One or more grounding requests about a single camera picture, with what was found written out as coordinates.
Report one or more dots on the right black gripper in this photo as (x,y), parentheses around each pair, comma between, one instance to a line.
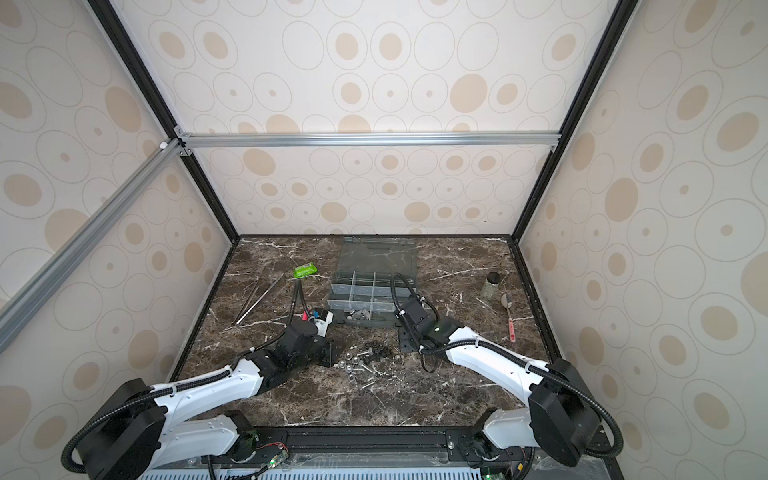
(402,340)

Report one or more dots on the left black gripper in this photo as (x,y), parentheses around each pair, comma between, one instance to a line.
(328,354)

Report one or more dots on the silver wing nuts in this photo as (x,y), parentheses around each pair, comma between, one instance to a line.
(361,315)

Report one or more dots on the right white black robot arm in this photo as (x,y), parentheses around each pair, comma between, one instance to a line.
(559,415)

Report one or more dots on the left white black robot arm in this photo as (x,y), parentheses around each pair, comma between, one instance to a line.
(140,426)

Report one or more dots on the pile of screws and nuts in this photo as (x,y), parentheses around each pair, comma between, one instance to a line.
(373,366)

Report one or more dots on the grey compartment organizer box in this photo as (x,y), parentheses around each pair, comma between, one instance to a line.
(362,279)

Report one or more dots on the metal tongs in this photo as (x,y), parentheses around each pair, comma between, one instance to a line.
(254,298)

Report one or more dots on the green snack packet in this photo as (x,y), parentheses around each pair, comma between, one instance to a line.
(304,271)

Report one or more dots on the small spice jar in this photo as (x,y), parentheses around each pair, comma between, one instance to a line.
(490,286)

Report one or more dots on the pink handled spoon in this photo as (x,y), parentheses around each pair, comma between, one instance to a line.
(508,306)

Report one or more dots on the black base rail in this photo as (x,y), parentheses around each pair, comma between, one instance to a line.
(366,447)

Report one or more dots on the horizontal aluminium frame bar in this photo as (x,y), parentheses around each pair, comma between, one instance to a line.
(386,139)

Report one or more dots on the diagonal aluminium frame bar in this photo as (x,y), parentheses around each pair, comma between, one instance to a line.
(22,308)

